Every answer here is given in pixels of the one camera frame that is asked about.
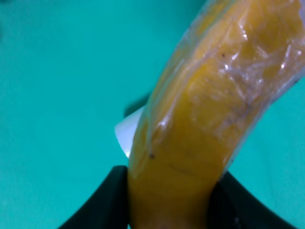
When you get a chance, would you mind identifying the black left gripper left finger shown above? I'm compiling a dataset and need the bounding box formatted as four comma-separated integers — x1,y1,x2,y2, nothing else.
60,166,129,229

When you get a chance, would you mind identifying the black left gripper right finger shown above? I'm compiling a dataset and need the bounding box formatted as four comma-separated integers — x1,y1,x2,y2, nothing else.
207,172,295,229

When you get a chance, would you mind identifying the yellow banana with tape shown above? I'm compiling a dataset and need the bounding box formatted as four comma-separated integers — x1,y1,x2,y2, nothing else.
128,0,305,229

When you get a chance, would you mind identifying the green tablecloth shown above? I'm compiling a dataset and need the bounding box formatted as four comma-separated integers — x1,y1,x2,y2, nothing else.
0,0,305,229

